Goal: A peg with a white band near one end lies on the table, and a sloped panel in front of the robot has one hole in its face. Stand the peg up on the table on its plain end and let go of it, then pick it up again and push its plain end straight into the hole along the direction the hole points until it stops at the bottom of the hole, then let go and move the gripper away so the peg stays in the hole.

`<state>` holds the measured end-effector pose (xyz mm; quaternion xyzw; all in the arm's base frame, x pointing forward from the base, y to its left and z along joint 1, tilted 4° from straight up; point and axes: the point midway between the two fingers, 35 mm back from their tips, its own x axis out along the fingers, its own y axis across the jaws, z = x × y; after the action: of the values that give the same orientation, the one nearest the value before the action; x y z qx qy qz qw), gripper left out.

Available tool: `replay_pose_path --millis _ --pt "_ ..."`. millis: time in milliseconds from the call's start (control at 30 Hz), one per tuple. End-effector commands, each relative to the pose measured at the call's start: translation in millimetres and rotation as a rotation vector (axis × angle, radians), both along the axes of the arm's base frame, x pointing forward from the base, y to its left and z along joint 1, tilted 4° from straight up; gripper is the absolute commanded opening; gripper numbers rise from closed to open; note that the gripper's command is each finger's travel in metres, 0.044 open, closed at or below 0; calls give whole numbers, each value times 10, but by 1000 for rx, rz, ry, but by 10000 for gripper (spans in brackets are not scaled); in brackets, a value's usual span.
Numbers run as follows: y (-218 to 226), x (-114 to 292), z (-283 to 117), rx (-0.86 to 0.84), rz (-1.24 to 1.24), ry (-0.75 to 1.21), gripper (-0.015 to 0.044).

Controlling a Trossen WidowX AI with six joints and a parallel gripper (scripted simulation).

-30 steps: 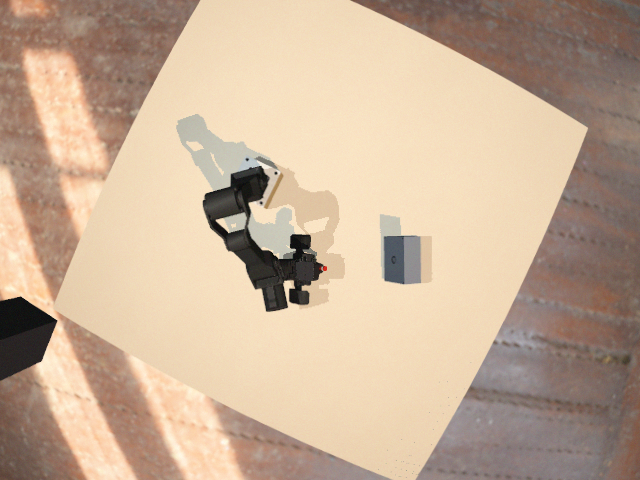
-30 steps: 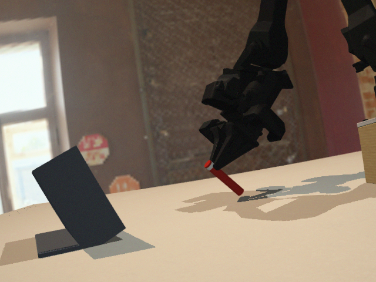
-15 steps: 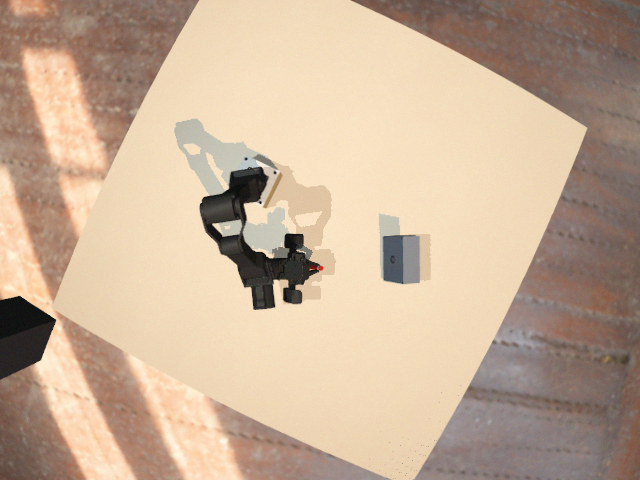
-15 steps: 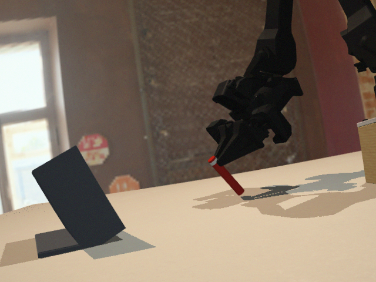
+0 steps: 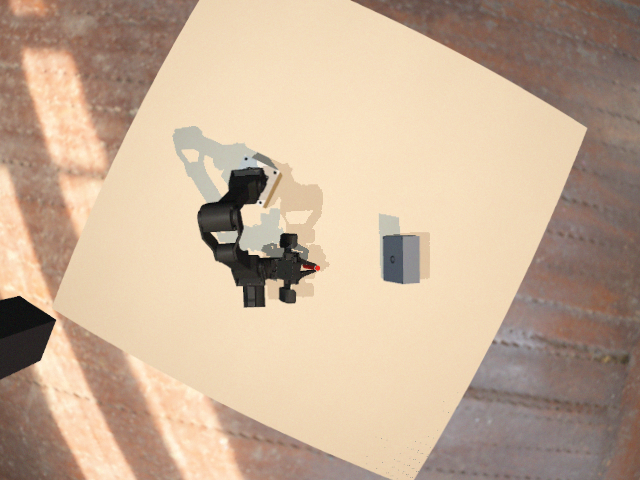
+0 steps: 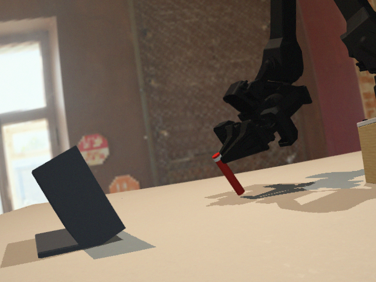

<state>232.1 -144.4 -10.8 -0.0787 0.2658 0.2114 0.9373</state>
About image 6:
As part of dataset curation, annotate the red peg with white band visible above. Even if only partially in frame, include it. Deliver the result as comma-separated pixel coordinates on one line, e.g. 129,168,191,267
212,152,245,196

